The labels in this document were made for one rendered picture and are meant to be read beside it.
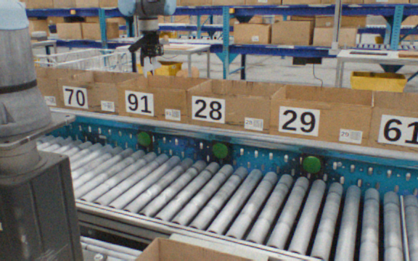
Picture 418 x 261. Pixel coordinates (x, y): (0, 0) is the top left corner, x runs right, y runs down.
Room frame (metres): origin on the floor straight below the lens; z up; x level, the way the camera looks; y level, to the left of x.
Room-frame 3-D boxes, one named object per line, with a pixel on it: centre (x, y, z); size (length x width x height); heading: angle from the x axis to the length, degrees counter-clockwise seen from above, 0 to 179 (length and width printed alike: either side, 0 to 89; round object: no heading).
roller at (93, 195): (1.45, 0.35, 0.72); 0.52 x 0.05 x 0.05; 155
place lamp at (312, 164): (1.35, -0.43, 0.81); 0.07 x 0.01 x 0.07; 65
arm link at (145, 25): (1.74, 0.24, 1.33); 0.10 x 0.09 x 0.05; 155
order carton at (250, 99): (1.71, -0.16, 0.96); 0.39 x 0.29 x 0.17; 65
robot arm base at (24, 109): (0.81, 0.44, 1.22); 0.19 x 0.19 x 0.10
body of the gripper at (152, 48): (1.74, 0.23, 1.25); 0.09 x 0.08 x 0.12; 65
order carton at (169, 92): (1.88, 0.19, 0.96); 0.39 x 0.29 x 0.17; 65
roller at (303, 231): (1.12, -0.36, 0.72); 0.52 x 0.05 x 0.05; 155
